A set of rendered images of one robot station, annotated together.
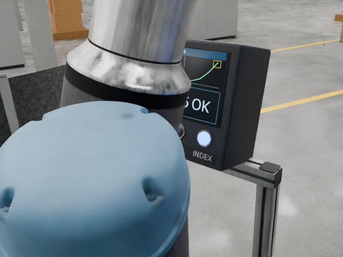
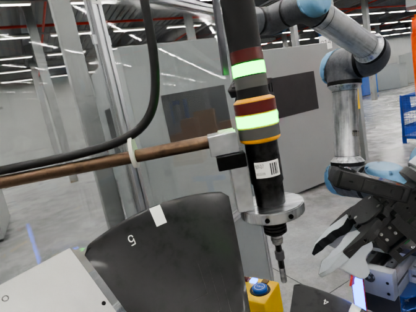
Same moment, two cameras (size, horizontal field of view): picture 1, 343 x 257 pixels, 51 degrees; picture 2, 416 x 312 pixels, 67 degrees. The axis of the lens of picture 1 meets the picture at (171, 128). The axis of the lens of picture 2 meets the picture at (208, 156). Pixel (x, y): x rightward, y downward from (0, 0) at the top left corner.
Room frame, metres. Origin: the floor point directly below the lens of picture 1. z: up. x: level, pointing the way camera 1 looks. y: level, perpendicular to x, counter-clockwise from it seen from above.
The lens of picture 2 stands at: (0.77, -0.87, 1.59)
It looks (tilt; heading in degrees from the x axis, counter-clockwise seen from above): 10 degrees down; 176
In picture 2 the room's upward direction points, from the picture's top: 11 degrees counter-clockwise
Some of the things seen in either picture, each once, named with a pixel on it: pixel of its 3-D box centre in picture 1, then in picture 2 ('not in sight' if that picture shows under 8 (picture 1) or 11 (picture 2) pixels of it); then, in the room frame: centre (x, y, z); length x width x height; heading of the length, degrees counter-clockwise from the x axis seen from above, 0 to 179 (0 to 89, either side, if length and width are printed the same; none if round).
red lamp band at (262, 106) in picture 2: not in sight; (254, 106); (0.44, -0.79, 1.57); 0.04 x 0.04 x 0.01
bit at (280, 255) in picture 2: not in sight; (280, 260); (0.44, -0.79, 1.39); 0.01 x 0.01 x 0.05
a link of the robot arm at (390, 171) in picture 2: not in sight; (383, 182); (-0.22, -0.24, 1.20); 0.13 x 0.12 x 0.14; 30
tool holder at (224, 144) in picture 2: not in sight; (256, 171); (0.44, -0.80, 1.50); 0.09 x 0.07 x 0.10; 85
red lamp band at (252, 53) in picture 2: not in sight; (246, 56); (0.44, -0.79, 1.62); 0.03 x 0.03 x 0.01
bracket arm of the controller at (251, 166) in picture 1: (215, 158); not in sight; (0.56, -0.08, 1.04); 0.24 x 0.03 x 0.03; 50
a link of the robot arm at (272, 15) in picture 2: not in sight; (273, 19); (-0.16, -0.55, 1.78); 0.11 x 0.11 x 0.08; 30
